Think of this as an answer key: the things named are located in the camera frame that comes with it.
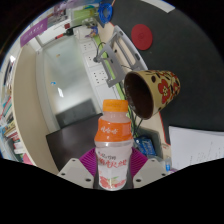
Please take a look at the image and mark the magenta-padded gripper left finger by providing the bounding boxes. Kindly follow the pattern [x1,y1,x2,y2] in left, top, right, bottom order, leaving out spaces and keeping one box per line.
[56,147,99,190]

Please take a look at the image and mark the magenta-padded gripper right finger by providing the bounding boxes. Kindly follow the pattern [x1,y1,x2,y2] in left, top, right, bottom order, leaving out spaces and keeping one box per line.
[128,147,168,189]

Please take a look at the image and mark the orange-capped drink bottle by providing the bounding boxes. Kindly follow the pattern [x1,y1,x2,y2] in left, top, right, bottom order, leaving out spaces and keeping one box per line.
[93,98,134,191]

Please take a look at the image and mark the small blue box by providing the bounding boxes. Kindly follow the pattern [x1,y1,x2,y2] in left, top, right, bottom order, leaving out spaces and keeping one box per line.
[134,135,158,158]

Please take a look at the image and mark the white printed paper sheet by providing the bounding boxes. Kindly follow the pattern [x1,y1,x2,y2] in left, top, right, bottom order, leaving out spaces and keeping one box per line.
[168,125,224,173]

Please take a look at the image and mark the floral patterned cup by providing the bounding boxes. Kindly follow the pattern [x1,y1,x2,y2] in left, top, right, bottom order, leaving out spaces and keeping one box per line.
[123,69,182,120]

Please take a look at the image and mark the white shelf with books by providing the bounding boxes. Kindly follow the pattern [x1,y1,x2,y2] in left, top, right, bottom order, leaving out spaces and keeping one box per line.
[0,43,54,168]

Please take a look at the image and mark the frosted glass partition panel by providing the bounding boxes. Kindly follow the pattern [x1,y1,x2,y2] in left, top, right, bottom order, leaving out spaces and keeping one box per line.
[43,36,101,124]

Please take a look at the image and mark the grey metal laptop stand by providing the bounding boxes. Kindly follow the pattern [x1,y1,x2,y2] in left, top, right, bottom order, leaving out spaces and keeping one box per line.
[93,25,148,88]

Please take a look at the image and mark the black desk mat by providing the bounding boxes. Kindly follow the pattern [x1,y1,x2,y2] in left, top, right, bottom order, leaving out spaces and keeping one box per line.
[109,0,224,144]

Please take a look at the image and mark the flat round red coaster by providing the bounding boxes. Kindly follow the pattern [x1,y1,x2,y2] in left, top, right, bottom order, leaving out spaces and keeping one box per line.
[130,23,154,52]

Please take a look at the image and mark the purple hanging banner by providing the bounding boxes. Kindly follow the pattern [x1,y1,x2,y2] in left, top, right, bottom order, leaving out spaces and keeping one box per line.
[19,18,49,48]

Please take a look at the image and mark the black cable bundle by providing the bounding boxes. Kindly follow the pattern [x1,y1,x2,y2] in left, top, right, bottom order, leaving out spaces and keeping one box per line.
[124,96,145,139]

